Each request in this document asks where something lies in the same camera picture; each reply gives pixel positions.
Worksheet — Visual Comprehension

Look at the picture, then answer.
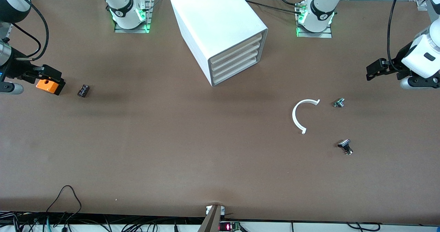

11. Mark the white drawer cabinet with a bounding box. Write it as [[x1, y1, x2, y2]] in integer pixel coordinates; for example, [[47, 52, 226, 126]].
[[170, 0, 268, 87]]

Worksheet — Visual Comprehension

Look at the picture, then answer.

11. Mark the orange box with black base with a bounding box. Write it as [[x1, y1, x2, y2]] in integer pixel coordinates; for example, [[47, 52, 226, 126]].
[[36, 77, 66, 96]]

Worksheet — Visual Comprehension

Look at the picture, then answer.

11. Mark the circuit board with red display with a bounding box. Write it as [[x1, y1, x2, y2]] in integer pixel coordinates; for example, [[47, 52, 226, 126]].
[[219, 221, 241, 232]]

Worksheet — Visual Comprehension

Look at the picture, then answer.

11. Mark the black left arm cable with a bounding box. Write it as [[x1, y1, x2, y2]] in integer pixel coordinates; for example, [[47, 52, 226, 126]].
[[387, 0, 403, 73]]

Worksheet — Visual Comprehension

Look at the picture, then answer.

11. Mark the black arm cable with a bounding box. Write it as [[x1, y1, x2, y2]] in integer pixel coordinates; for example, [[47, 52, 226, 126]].
[[0, 0, 49, 61], [387, 0, 403, 73]]

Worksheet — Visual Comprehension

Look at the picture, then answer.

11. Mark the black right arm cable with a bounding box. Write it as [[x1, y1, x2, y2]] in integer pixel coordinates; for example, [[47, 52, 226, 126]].
[[0, 0, 49, 61]]

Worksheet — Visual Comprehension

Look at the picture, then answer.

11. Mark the short aluminium table rail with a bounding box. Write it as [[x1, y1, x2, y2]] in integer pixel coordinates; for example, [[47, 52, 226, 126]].
[[0, 22, 16, 45]]

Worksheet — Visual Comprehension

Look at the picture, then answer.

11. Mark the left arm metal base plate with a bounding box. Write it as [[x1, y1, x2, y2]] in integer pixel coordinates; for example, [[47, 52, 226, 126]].
[[296, 26, 333, 38]]

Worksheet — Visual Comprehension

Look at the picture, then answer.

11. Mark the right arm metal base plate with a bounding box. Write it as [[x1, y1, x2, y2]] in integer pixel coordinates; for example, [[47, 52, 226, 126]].
[[114, 0, 154, 33]]

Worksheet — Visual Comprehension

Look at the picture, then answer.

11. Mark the white semicircular bracket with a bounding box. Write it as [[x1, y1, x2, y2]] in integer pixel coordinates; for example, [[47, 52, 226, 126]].
[[292, 99, 321, 135]]

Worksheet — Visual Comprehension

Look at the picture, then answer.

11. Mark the looped black cable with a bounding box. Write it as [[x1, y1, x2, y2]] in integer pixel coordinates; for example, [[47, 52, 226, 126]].
[[46, 185, 83, 224]]

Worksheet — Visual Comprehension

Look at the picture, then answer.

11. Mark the long black base cable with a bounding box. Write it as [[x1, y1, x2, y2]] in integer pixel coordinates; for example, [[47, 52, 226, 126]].
[[245, 0, 303, 15]]

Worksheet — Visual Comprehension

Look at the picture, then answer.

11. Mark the black floor cable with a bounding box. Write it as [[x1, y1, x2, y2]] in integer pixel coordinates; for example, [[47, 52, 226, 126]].
[[347, 222, 381, 231]]

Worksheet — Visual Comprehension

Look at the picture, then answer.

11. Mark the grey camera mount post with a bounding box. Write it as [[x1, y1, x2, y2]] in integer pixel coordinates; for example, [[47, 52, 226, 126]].
[[198, 205, 223, 232]]

